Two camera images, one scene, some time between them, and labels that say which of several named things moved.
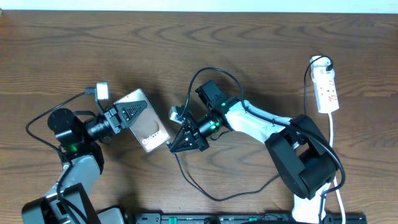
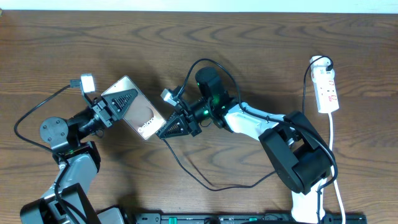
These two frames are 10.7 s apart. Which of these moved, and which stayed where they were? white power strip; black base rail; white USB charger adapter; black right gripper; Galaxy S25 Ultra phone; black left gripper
Moved: Galaxy S25 Ultra phone; black right gripper; black left gripper
Stayed: white power strip; white USB charger adapter; black base rail
